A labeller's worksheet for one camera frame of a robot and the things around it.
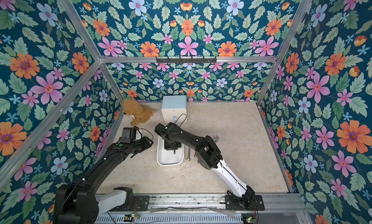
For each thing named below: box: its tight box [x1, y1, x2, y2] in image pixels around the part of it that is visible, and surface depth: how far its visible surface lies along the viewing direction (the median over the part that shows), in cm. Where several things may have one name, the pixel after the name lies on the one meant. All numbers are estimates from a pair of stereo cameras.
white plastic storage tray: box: [156, 135, 185, 167], surface depth 91 cm
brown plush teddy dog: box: [122, 97, 155, 127], surface depth 100 cm
